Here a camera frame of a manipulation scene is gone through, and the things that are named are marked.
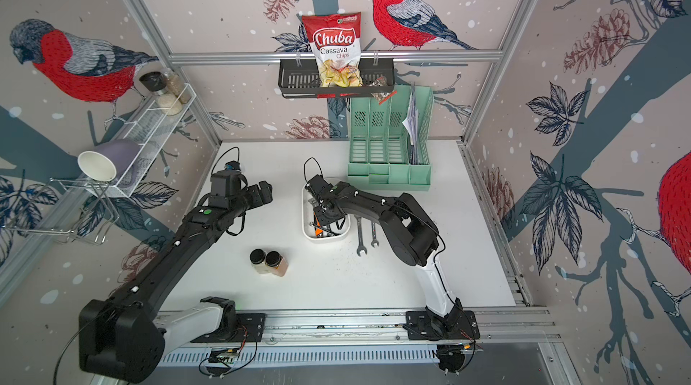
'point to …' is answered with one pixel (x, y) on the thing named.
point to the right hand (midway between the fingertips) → (326, 215)
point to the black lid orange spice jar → (275, 261)
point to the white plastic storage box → (310, 227)
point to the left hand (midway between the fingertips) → (264, 183)
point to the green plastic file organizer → (390, 140)
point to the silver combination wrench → (374, 240)
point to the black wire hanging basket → (300, 78)
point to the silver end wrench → (361, 247)
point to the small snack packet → (381, 96)
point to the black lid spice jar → (257, 259)
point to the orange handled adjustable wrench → (318, 228)
